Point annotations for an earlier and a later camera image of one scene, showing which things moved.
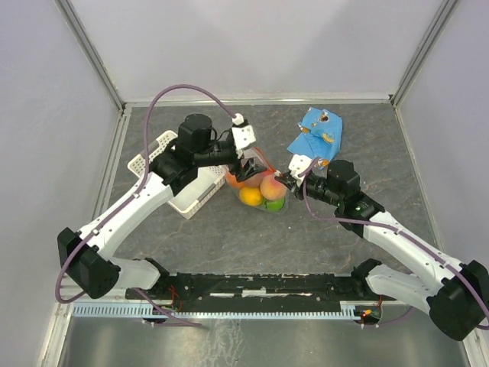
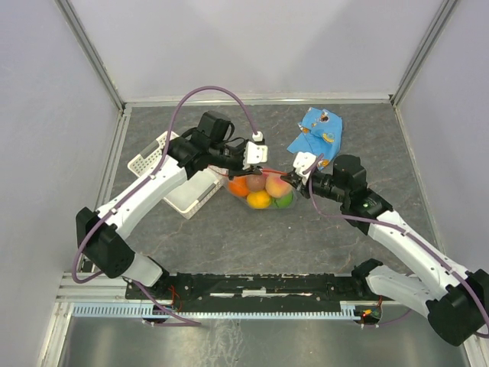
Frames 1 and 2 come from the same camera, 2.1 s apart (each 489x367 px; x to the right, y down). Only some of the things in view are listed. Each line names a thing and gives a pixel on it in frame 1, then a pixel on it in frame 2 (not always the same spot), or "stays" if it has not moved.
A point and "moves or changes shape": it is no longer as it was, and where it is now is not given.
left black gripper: [249, 169] stays
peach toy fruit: [271, 188] moves or changes shape
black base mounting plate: [259, 289] stays
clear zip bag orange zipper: [266, 192] stays
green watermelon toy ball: [274, 205] → [284, 201]
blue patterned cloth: [321, 136] stays
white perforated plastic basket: [208, 180] stays
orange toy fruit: [232, 181] moves or changes shape
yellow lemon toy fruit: [250, 196] moves or changes shape
